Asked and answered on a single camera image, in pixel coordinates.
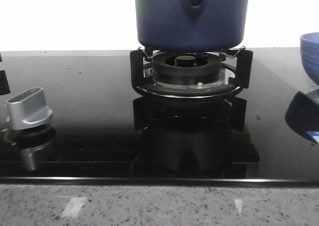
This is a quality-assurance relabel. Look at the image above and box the silver stove knob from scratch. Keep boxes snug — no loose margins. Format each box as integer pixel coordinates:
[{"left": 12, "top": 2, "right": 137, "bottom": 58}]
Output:
[{"left": 6, "top": 87, "right": 53, "bottom": 130}]

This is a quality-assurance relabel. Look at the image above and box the black gas burner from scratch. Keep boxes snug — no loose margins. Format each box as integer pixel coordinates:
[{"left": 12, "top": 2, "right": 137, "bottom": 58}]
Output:
[{"left": 152, "top": 52, "right": 222, "bottom": 85}]

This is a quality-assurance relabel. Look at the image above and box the blue label sticker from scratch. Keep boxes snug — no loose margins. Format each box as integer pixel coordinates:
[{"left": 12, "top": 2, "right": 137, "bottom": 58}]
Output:
[{"left": 307, "top": 131, "right": 319, "bottom": 144}]

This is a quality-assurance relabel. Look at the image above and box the blue cooking pot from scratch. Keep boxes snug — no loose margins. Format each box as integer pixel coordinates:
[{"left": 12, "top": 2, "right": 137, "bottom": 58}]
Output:
[{"left": 135, "top": 0, "right": 248, "bottom": 52}]

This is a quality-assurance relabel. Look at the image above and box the black left pot support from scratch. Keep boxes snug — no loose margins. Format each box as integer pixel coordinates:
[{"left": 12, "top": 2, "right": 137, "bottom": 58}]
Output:
[{"left": 0, "top": 51, "right": 11, "bottom": 96}]

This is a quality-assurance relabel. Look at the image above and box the blue ceramic bowl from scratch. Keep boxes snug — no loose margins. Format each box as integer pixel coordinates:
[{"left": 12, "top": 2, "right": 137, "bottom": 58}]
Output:
[{"left": 300, "top": 32, "right": 319, "bottom": 85}]

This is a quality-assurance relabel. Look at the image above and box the black glass cooktop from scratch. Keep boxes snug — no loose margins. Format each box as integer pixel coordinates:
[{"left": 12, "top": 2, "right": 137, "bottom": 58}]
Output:
[{"left": 0, "top": 48, "right": 319, "bottom": 186}]

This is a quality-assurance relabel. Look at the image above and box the black pot support grate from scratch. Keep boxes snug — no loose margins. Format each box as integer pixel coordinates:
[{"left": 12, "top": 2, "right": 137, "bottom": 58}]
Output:
[{"left": 130, "top": 47, "right": 253, "bottom": 99}]

